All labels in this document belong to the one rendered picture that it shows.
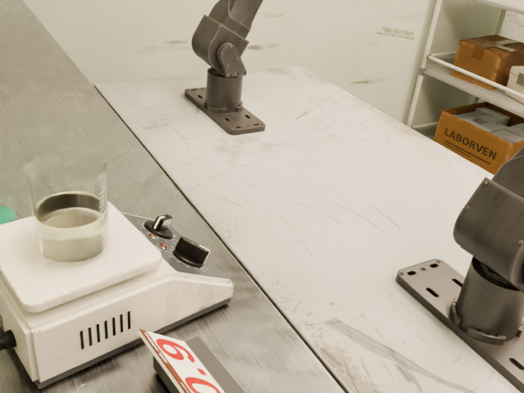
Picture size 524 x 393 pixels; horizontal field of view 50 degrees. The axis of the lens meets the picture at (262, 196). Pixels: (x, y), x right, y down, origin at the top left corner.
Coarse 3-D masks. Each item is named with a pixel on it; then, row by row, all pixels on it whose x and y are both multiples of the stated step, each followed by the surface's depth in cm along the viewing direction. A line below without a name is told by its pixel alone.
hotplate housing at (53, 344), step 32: (0, 288) 46; (128, 288) 47; (160, 288) 49; (192, 288) 51; (224, 288) 54; (0, 320) 49; (32, 320) 43; (64, 320) 44; (96, 320) 46; (128, 320) 48; (160, 320) 51; (32, 352) 43; (64, 352) 45; (96, 352) 47
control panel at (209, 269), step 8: (128, 216) 58; (136, 216) 59; (136, 224) 57; (144, 232) 56; (176, 232) 61; (152, 240) 55; (160, 240) 56; (168, 240) 57; (176, 240) 58; (160, 248) 54; (168, 248) 55; (168, 256) 53; (176, 264) 52; (184, 264) 53; (208, 264) 56; (184, 272) 51; (192, 272) 52; (200, 272) 53; (208, 272) 54; (216, 272) 55
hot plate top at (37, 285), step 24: (120, 216) 53; (0, 240) 48; (24, 240) 48; (120, 240) 50; (144, 240) 50; (0, 264) 45; (24, 264) 45; (48, 264) 46; (96, 264) 46; (120, 264) 47; (144, 264) 47; (24, 288) 43; (48, 288) 43; (72, 288) 44; (96, 288) 45
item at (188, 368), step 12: (156, 336) 48; (168, 348) 47; (180, 348) 49; (168, 360) 45; (180, 360) 47; (192, 360) 48; (180, 372) 44; (192, 372) 46; (204, 372) 48; (192, 384) 44; (204, 384) 45
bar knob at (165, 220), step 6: (162, 216) 57; (168, 216) 59; (150, 222) 59; (156, 222) 57; (162, 222) 57; (168, 222) 58; (150, 228) 57; (156, 228) 57; (162, 228) 58; (156, 234) 57; (162, 234) 57; (168, 234) 58
